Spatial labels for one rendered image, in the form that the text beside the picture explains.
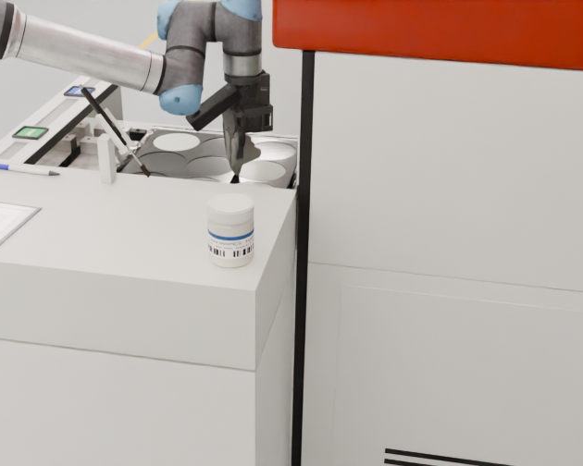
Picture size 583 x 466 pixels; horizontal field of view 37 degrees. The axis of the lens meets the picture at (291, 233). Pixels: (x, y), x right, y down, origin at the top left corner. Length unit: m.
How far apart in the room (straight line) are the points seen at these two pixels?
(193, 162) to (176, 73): 0.30
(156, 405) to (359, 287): 0.45
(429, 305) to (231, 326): 0.47
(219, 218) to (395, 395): 0.65
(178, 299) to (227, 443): 0.28
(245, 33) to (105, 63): 0.27
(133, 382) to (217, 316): 0.20
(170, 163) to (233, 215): 0.58
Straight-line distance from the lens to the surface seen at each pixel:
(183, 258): 1.37
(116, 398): 1.48
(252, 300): 1.30
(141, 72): 1.60
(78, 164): 1.93
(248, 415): 1.42
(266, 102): 1.75
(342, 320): 1.70
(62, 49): 1.57
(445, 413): 1.81
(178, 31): 1.66
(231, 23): 1.67
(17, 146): 1.85
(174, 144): 1.95
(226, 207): 1.31
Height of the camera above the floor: 1.65
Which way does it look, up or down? 28 degrees down
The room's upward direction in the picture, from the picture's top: 1 degrees clockwise
